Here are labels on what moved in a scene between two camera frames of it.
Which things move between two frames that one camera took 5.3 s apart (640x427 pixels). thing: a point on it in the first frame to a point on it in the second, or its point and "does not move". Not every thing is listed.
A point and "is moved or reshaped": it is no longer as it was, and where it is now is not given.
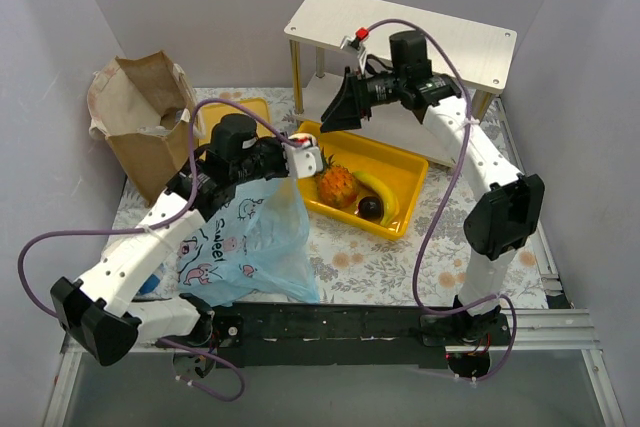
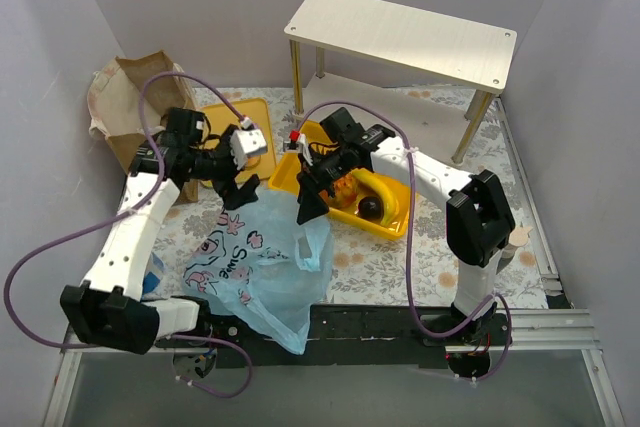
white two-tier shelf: (475, 57) does not move
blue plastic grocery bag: (252, 252) is moved or reshaped
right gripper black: (355, 95) to (310, 181)
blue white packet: (153, 280) does not move
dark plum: (371, 209) does not move
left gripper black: (279, 159) to (226, 179)
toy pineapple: (337, 184) does not move
